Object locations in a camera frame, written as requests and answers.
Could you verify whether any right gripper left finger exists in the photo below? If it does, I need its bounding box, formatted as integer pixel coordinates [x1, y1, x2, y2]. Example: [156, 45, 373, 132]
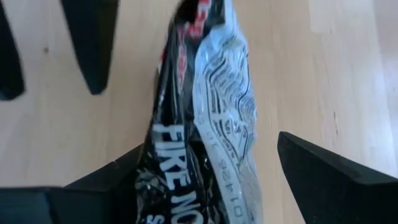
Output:
[0, 143, 144, 224]

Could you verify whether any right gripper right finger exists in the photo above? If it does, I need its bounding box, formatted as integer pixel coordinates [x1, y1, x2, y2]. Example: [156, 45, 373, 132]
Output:
[277, 131, 398, 224]

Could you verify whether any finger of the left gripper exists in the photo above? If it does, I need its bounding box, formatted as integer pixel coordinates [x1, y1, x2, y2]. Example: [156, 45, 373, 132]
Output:
[0, 0, 25, 101]
[60, 0, 121, 96]

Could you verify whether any black Fire Noodle pack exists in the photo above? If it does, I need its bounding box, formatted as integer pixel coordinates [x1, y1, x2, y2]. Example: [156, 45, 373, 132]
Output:
[134, 0, 265, 224]

